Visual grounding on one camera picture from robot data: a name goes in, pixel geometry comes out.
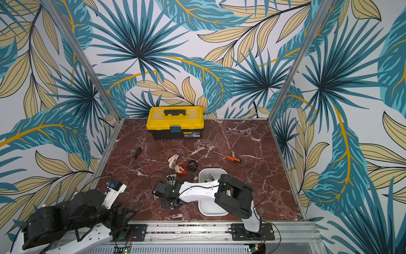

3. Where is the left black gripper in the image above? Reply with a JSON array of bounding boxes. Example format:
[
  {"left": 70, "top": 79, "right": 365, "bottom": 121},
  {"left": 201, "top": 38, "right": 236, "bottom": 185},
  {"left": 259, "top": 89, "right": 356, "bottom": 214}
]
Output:
[{"left": 69, "top": 200, "right": 139, "bottom": 231}]

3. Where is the pink beige strap watch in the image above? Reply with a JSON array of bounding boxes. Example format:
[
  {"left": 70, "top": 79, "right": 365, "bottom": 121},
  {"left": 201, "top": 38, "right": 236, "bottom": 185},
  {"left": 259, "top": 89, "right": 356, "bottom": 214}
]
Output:
[{"left": 168, "top": 155, "right": 179, "bottom": 169}]

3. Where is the black band watch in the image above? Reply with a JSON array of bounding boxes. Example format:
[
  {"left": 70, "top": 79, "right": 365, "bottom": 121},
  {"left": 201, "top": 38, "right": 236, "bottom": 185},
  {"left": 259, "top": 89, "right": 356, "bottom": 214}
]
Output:
[{"left": 187, "top": 159, "right": 198, "bottom": 173}]

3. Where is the small beige watch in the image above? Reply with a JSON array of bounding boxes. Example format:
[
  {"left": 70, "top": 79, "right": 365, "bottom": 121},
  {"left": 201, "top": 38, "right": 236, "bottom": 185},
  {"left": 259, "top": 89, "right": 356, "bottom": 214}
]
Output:
[{"left": 205, "top": 176, "right": 214, "bottom": 182}]

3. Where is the red transparent watch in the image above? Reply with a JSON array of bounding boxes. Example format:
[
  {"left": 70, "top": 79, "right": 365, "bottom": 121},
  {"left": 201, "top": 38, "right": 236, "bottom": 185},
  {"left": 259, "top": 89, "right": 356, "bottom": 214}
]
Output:
[{"left": 174, "top": 164, "right": 187, "bottom": 175}]

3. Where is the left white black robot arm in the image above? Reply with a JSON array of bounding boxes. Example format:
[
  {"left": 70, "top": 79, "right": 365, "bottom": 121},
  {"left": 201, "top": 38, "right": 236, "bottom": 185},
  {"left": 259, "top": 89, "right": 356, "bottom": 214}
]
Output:
[{"left": 9, "top": 189, "right": 136, "bottom": 254}]

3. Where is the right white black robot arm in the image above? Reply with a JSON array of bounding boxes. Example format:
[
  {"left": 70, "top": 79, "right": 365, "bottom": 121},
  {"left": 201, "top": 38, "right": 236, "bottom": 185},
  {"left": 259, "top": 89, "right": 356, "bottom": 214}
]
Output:
[{"left": 152, "top": 174, "right": 261, "bottom": 233}]

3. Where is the white plastic storage tray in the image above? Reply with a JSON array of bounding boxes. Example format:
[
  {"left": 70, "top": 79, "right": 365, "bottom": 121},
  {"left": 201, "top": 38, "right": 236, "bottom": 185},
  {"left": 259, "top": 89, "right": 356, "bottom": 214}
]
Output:
[{"left": 198, "top": 168, "right": 228, "bottom": 217}]

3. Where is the yellow black toolbox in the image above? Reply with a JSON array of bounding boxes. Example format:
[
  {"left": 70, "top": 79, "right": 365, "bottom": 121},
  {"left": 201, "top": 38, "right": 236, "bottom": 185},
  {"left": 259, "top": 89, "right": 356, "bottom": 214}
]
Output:
[{"left": 147, "top": 106, "right": 204, "bottom": 140}]

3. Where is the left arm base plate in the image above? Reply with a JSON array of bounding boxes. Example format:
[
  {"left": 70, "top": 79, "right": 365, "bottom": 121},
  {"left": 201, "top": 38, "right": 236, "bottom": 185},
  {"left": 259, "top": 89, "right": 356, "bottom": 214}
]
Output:
[{"left": 112, "top": 224, "right": 147, "bottom": 242}]

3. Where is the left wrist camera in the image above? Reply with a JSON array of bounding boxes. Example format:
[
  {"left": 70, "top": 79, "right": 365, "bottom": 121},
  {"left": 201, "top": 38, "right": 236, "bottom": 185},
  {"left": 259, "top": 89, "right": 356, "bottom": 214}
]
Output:
[{"left": 102, "top": 180, "right": 127, "bottom": 210}]

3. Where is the black handled screwdriver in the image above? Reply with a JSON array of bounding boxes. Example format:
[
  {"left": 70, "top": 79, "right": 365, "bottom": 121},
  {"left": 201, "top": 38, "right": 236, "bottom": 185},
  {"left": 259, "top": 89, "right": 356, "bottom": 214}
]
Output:
[{"left": 128, "top": 147, "right": 143, "bottom": 168}]

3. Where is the orange handled screwdriver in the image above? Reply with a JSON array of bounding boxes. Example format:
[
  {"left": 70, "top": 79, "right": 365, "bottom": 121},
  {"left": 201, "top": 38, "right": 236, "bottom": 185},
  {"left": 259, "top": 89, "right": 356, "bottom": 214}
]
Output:
[{"left": 213, "top": 151, "right": 242, "bottom": 164}]

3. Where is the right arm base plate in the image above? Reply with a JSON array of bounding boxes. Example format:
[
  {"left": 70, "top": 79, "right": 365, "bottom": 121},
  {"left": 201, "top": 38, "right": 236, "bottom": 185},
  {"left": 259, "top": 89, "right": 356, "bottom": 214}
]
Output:
[{"left": 228, "top": 223, "right": 275, "bottom": 241}]

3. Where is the left aluminium corner post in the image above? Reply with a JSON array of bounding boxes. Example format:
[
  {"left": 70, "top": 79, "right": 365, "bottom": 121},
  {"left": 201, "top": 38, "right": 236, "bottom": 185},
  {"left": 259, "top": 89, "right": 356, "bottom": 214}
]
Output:
[{"left": 43, "top": 0, "right": 121, "bottom": 122}]

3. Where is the aluminium corner post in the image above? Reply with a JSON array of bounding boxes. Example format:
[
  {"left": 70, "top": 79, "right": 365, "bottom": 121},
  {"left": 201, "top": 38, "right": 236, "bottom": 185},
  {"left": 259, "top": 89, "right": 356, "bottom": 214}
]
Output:
[
  {"left": 268, "top": 0, "right": 333, "bottom": 126},
  {"left": 43, "top": 0, "right": 121, "bottom": 122}
]

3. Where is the right aluminium corner post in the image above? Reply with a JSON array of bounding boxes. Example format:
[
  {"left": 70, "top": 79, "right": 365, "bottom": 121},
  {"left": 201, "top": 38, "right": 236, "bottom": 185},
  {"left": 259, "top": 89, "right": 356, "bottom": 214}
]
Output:
[{"left": 268, "top": 0, "right": 333, "bottom": 126}]

